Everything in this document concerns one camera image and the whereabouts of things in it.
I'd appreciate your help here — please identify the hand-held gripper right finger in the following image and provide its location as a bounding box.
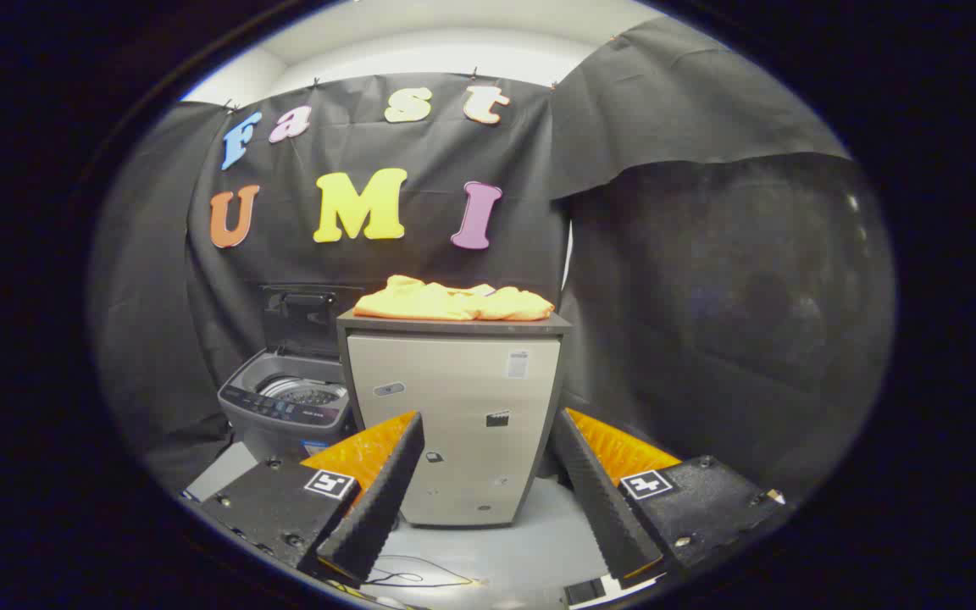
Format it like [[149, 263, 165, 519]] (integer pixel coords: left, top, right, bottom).
[[549, 408, 787, 591]]

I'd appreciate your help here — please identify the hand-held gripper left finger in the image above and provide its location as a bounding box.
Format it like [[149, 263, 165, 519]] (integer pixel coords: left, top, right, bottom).
[[186, 411, 426, 590]]

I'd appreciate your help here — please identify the grey washing machine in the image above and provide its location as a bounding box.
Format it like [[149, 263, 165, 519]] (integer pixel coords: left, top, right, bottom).
[[217, 347, 355, 463]]

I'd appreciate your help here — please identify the dark washing machine lid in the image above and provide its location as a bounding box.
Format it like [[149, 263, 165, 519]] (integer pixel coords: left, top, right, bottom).
[[261, 284, 363, 361]]

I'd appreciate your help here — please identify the orange polo shirt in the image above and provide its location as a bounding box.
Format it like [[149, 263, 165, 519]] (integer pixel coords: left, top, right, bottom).
[[353, 274, 555, 322]]

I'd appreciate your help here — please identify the beige cabinet with dark top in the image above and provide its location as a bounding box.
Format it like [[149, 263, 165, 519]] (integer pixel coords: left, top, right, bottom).
[[336, 309, 573, 528]]

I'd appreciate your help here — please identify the grey flat board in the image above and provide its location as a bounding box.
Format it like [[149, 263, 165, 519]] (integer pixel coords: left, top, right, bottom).
[[185, 441, 260, 502]]

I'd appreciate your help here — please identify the black backdrop cloth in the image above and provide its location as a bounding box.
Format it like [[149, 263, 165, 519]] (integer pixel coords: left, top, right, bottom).
[[90, 17, 896, 501]]

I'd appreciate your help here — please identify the thin black cable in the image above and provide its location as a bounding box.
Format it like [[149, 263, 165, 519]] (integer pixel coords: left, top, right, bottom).
[[365, 555, 476, 588]]

